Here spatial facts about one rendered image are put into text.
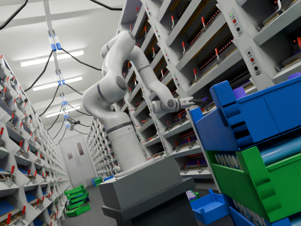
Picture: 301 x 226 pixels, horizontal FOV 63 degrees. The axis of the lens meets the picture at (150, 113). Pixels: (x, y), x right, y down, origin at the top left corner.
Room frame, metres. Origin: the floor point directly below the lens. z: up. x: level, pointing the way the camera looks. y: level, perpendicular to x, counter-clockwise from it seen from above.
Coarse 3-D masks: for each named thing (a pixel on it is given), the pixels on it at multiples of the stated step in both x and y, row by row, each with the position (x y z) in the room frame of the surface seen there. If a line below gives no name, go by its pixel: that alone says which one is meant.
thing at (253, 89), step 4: (244, 76) 1.37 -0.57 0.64; (248, 76) 1.35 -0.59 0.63; (240, 80) 1.42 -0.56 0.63; (252, 80) 1.11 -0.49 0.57; (232, 84) 1.48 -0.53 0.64; (252, 88) 1.15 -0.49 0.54; (256, 88) 1.12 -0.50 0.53; (248, 92) 1.17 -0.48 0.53; (252, 92) 1.16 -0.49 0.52; (208, 100) 1.73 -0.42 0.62; (200, 104) 1.70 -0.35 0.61; (204, 104) 1.72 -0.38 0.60; (200, 108) 1.70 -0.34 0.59; (212, 108) 1.52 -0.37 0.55; (216, 108) 1.44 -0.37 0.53; (204, 112) 1.62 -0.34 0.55; (208, 112) 1.53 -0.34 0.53; (204, 116) 1.59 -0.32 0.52
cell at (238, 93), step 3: (240, 87) 0.30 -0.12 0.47; (234, 90) 0.30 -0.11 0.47; (237, 90) 0.30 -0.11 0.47; (240, 90) 0.30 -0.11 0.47; (243, 90) 0.30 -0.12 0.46; (234, 93) 0.30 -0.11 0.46; (237, 93) 0.30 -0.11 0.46; (240, 93) 0.30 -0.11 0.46; (243, 93) 0.30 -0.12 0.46; (237, 96) 0.30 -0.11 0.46; (240, 96) 0.30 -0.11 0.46; (243, 96) 0.30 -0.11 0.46
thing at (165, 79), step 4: (164, 68) 2.15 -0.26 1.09; (168, 68) 1.77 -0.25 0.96; (164, 72) 2.20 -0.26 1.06; (168, 72) 1.93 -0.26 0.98; (160, 76) 2.30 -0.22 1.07; (164, 76) 1.94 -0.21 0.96; (168, 76) 1.83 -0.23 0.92; (160, 80) 2.35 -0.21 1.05; (164, 80) 1.91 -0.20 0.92; (168, 80) 1.87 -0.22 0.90; (164, 84) 1.95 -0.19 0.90; (148, 92) 2.34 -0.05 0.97; (152, 92) 2.20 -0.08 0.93; (148, 96) 2.34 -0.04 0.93; (152, 96) 2.26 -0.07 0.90
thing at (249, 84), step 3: (249, 81) 1.21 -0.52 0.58; (246, 84) 1.22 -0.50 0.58; (249, 84) 1.21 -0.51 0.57; (252, 84) 1.19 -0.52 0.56; (243, 87) 1.25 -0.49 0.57; (246, 87) 1.24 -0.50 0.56; (213, 102) 1.52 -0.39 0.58; (207, 105) 1.59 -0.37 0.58; (213, 105) 1.54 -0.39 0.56; (204, 108) 1.63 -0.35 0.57
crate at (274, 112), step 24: (216, 96) 0.28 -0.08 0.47; (264, 96) 0.28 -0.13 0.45; (288, 96) 0.28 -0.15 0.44; (192, 120) 0.47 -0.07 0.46; (216, 120) 0.32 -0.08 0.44; (240, 120) 0.28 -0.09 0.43; (264, 120) 0.28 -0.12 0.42; (288, 120) 0.28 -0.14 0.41; (216, 144) 0.37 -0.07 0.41; (240, 144) 0.28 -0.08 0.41
